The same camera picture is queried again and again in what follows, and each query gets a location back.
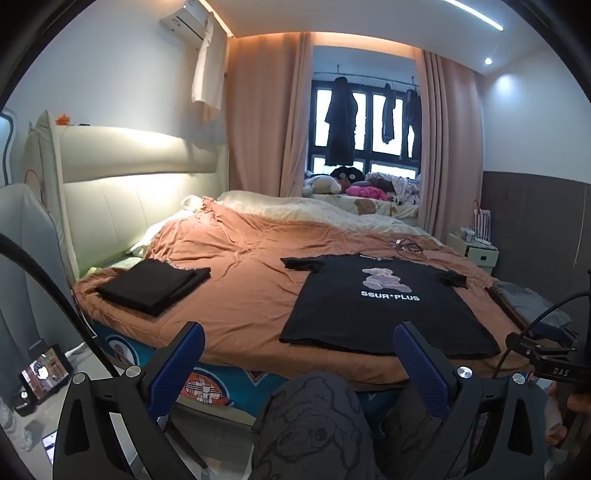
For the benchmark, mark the phone with lit screen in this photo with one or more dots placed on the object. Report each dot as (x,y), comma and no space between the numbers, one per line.
(46,371)

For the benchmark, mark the dark hanging garment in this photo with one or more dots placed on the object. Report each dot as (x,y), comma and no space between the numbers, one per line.
(414,124)

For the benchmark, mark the pink cloth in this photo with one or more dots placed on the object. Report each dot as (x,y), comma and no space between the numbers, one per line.
(367,192)

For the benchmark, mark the pink curtain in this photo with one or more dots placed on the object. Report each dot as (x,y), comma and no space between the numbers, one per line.
(263,115)
(452,138)

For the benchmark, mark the clothes rail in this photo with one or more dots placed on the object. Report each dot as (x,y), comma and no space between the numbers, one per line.
(369,79)

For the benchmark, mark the white nightstand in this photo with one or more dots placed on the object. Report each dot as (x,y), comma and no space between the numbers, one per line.
(480,256)

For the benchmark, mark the black plush toy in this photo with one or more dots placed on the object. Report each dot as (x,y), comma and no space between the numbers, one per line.
(348,173)

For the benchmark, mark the bear print window mattress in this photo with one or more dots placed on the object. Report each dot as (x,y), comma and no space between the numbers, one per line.
(341,203)

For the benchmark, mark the grey folded clothes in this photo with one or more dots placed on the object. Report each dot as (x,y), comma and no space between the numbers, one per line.
(526,300)

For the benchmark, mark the ceiling light strip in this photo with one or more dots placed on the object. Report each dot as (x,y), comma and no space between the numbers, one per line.
(475,16)

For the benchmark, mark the dark hanging pants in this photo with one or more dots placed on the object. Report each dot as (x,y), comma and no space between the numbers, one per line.
(388,115)

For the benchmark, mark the smartphone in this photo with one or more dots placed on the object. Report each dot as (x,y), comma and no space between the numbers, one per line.
(50,445)

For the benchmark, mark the patterned bedding pile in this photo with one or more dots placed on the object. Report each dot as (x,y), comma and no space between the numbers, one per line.
(401,187)

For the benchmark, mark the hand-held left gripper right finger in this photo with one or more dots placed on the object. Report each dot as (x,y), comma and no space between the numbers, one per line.
(422,369)

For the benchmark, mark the person's right hand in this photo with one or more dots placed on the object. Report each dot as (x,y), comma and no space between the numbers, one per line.
(554,415)

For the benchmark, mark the white hanging cloth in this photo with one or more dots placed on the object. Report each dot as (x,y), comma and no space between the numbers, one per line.
(207,69)

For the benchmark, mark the black printed t-shirt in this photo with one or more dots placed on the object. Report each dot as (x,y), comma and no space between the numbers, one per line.
(369,314)

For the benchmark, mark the person's leg in printed pants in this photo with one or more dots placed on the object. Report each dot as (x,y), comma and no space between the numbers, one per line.
(314,429)

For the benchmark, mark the folded black garment stack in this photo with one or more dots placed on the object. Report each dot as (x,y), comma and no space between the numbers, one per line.
(147,286)

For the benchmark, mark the white air conditioner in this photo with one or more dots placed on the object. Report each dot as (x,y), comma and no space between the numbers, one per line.
(184,18)

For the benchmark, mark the small orange object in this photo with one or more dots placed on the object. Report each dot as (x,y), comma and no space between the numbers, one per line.
(63,119)

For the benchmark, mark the black hanging coat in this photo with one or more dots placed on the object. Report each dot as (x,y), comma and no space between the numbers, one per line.
(340,124)

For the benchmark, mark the orange blanket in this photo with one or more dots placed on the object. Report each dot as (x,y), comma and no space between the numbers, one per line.
(254,286)

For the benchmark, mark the dark framed window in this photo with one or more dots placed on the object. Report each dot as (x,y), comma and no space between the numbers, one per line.
(367,120)

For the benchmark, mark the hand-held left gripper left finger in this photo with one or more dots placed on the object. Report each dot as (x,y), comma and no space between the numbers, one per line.
(178,369)

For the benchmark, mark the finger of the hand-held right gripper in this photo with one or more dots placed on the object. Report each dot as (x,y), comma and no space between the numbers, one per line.
(521,341)
(554,332)

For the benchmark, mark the cream padded headboard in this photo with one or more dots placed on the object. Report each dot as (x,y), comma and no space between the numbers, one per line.
(138,194)

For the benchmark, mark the white plush toy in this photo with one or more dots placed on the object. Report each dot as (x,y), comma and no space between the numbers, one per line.
(323,184)

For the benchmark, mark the white pillow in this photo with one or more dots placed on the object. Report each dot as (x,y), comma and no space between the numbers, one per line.
(157,230)

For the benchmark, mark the light green bed sheet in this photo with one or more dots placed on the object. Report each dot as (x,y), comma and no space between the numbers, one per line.
(111,265)

